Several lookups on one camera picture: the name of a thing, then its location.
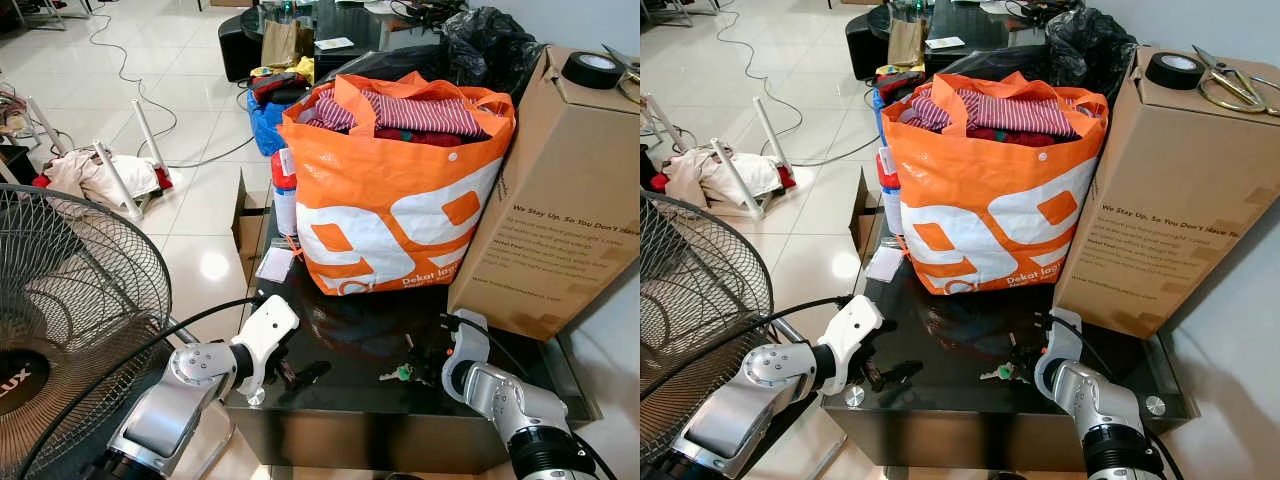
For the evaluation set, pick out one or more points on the keys with green tag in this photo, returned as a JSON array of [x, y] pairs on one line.
[[400, 374], [1000, 373]]

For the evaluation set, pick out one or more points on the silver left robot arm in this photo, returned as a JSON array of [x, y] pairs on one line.
[[165, 420], [735, 420]]

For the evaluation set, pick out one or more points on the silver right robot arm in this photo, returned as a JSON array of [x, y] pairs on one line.
[[520, 415], [1105, 415]]

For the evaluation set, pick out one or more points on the black glass top table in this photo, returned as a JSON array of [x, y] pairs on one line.
[[960, 420], [380, 420]]

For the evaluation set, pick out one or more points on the white paper tag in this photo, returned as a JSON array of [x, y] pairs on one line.
[[275, 265], [885, 263]]

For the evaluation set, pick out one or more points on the orange and white shopping bag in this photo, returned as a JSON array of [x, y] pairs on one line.
[[990, 200], [390, 200]]

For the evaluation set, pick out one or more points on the red and white bottle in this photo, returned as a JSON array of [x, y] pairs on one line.
[[285, 195], [890, 195]]

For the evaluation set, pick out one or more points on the tall brown cardboard box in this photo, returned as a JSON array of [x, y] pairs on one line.
[[570, 200], [1170, 200]]

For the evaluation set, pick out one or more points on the red striped clothes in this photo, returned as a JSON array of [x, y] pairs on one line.
[[1015, 112], [420, 112]]

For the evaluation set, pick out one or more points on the beige clothes pile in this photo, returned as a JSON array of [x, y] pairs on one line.
[[725, 175], [90, 175]]

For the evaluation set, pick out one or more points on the blue bag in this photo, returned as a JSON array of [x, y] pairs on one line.
[[882, 115], [262, 125]]

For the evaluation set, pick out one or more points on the black rubbish bag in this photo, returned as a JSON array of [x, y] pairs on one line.
[[490, 45], [1090, 45]]

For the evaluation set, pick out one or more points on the black tape roll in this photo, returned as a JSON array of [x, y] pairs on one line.
[[590, 70], [1175, 70]]

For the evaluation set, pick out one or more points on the brown paper bag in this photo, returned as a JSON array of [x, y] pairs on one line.
[[906, 45], [285, 45]]

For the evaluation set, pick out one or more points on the black ottoman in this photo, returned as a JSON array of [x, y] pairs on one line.
[[238, 45], [865, 45]]

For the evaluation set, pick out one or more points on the dark glass desk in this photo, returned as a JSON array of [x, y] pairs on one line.
[[965, 25], [345, 25]]

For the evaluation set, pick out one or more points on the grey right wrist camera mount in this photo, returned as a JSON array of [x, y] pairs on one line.
[[468, 345], [1060, 345]]

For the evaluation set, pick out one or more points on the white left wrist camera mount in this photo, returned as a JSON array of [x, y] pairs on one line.
[[852, 325], [268, 325]]

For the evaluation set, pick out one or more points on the white drying rack frame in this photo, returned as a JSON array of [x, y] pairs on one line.
[[148, 130], [770, 125]]

